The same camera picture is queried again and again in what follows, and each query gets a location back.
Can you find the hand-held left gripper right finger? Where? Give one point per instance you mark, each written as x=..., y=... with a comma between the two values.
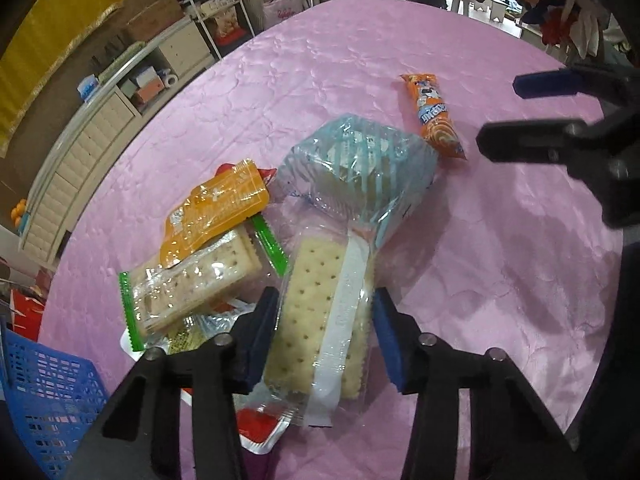
x=387, y=340

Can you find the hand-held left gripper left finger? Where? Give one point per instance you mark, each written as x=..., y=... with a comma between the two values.
x=260, y=340

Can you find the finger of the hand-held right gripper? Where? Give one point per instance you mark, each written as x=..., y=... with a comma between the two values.
x=525, y=141
x=545, y=84

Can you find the white striped cracker packet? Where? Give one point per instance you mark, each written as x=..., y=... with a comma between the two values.
x=310, y=320

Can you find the red and yellow snack packet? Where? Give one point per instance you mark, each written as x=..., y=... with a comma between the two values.
x=260, y=427

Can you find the orange tube snack packet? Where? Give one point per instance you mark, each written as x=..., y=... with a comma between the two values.
x=434, y=115

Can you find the light blue striped snack packet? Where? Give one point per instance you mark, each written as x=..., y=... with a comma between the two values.
x=350, y=160

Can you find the blue plastic basket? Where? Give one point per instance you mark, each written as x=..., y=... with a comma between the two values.
x=45, y=390

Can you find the colourful hanging clothes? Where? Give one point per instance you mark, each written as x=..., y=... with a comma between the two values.
x=555, y=5

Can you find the green edged cracker packet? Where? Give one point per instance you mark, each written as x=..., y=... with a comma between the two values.
x=200, y=280

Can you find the orange yellow snack packet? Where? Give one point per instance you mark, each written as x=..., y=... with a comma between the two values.
x=215, y=200

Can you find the small red snack packet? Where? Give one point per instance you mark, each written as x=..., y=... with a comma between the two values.
x=268, y=175

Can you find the pink tablecloth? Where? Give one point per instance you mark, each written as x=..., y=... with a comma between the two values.
x=325, y=60

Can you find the cream low cabinet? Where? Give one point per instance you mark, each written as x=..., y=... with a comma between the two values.
x=95, y=130

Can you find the orange box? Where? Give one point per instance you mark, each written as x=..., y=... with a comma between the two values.
x=147, y=94

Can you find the pile of oranges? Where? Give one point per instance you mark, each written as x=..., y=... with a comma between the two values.
x=20, y=214

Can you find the pink gift bag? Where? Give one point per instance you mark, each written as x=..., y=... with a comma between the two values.
x=282, y=9

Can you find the white tape roll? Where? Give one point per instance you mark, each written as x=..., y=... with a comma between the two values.
x=171, y=80

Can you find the blue tissue box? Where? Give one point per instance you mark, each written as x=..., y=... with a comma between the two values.
x=89, y=87

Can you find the green folded cloth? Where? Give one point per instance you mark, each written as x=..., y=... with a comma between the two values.
x=120, y=60

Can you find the white metal rack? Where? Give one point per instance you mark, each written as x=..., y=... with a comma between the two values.
x=199, y=10

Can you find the brown cardboard box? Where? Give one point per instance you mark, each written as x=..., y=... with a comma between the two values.
x=155, y=17

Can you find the yellow cloth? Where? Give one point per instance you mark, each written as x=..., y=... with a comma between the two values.
x=50, y=35

